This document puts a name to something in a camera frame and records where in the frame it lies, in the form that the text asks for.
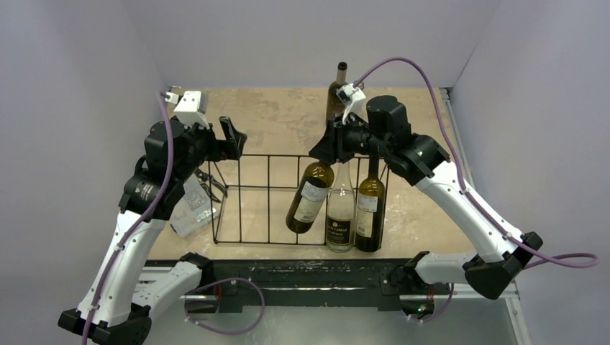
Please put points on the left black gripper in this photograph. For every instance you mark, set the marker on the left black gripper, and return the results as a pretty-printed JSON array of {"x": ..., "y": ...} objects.
[{"x": 229, "y": 148}]

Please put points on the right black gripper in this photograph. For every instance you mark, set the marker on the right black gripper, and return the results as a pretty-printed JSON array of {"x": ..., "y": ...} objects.
[{"x": 337, "y": 141}]

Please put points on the green bottle white label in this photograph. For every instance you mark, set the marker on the green bottle white label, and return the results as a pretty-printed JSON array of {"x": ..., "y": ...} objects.
[{"x": 307, "y": 202}]

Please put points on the black wire wine rack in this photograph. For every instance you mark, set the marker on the black wire wine rack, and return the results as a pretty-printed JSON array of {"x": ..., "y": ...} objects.
[{"x": 259, "y": 190}]

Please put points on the clear bottle black label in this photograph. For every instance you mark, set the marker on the clear bottle black label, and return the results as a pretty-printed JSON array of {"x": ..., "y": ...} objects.
[{"x": 340, "y": 211}]

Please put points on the dark green wine bottle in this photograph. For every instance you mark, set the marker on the dark green wine bottle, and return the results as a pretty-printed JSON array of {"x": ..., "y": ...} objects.
[{"x": 370, "y": 210}]

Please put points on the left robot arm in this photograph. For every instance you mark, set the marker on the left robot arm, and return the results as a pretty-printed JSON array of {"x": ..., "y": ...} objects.
[{"x": 112, "y": 312}]

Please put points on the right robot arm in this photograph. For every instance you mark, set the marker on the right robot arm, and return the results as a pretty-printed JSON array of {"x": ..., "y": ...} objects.
[{"x": 423, "y": 163}]

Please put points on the dark bottle silver neck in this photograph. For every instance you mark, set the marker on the dark bottle silver neck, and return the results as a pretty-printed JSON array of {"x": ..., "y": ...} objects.
[{"x": 335, "y": 106}]

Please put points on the black pruning shears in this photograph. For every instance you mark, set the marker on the black pruning shears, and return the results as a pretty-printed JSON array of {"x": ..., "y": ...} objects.
[{"x": 207, "y": 182}]

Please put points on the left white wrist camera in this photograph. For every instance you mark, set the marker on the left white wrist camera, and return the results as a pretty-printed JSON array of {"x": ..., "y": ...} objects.
[{"x": 190, "y": 108}]

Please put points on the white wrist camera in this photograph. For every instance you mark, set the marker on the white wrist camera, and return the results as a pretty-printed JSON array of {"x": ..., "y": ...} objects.
[
  {"x": 190, "y": 108},
  {"x": 353, "y": 98}
]

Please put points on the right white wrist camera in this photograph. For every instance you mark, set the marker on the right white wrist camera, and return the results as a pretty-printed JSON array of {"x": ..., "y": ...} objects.
[{"x": 353, "y": 98}]

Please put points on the black table front rail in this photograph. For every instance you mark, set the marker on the black table front rail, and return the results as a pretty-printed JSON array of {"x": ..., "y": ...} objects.
[{"x": 384, "y": 284}]

